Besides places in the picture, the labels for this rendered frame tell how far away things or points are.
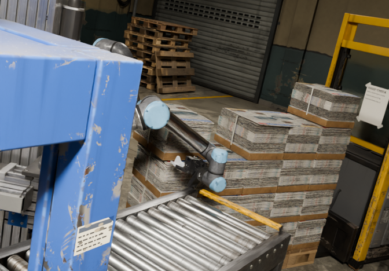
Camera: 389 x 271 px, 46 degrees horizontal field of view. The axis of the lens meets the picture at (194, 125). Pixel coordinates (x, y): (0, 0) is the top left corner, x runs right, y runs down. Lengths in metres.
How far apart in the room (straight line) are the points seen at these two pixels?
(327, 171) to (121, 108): 2.86
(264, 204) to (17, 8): 1.85
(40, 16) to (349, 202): 2.75
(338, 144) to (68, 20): 2.00
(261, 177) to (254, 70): 7.28
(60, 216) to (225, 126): 2.42
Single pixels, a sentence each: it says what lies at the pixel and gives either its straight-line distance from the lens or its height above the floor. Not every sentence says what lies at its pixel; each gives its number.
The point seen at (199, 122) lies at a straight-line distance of 2.49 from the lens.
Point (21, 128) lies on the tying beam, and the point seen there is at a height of 1.47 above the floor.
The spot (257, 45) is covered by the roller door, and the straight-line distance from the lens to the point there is 10.10.
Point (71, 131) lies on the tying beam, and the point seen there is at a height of 1.47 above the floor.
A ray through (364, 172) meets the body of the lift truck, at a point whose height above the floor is 0.69.
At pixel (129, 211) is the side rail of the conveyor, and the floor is 0.80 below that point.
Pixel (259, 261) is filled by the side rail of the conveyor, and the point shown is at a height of 0.78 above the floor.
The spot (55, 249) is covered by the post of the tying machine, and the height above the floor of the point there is 1.29.
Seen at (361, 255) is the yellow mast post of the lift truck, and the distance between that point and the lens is 3.76.
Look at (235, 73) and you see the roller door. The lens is 10.32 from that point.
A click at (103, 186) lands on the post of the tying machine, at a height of 1.39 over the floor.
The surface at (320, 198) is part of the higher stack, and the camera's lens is 3.41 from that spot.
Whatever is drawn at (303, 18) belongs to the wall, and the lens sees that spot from 9.68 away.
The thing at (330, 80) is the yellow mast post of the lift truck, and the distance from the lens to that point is 3.87.
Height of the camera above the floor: 1.62
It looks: 14 degrees down
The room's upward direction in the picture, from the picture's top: 12 degrees clockwise
